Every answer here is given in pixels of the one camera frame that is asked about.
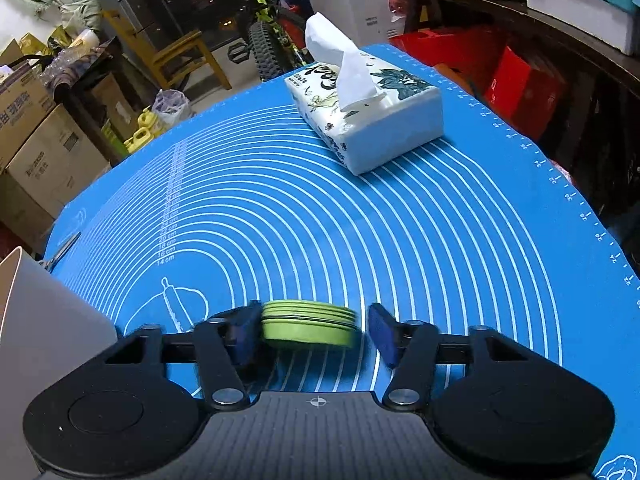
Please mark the printed pale cardboard box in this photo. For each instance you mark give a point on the printed pale cardboard box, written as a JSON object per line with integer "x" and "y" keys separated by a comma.
{"x": 20, "y": 110}

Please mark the clear plastic bag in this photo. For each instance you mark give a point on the clear plastic bag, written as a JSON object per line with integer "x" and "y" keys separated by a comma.
{"x": 172, "y": 105}

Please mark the printed tissue pack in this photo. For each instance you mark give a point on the printed tissue pack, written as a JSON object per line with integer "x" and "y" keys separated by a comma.
{"x": 390, "y": 125}

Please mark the green round lid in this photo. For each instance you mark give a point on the green round lid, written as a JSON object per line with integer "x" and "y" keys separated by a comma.
{"x": 305, "y": 335}

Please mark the taped brown cardboard box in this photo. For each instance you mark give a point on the taped brown cardboard box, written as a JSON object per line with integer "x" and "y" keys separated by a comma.
{"x": 45, "y": 170}

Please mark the white foam box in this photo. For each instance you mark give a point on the white foam box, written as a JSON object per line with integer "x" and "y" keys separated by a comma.
{"x": 580, "y": 15}

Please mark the yellow plastic jug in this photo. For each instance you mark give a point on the yellow plastic jug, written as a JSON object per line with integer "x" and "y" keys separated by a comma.
{"x": 149, "y": 120}
{"x": 136, "y": 141}

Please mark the green and black bicycle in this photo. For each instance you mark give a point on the green and black bicycle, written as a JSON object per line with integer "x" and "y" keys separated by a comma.
{"x": 262, "y": 50}

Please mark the red gift box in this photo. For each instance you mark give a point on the red gift box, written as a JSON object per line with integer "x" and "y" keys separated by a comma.
{"x": 525, "y": 90}

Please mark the wooden chair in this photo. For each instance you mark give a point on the wooden chair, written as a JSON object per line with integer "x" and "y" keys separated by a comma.
{"x": 180, "y": 47}

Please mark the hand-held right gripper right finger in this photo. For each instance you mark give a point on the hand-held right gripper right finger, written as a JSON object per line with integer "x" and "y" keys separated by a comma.
{"x": 382, "y": 332}

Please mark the blue silicone mat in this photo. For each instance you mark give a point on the blue silicone mat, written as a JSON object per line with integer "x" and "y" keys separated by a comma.
{"x": 350, "y": 235}

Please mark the dark wooden table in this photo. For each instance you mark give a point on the dark wooden table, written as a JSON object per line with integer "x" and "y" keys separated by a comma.
{"x": 550, "y": 30}

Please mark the white appliance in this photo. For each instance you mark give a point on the white appliance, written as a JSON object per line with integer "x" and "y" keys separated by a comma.
{"x": 350, "y": 0}

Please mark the cream plastic tub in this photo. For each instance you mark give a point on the cream plastic tub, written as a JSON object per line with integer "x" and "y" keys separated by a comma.
{"x": 45, "y": 320}

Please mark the cluttered dark side table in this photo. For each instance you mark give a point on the cluttered dark side table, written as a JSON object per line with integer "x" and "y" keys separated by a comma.
{"x": 85, "y": 85}

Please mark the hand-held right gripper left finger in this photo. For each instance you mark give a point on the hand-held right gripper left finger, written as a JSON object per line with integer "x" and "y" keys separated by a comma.
{"x": 247, "y": 335}

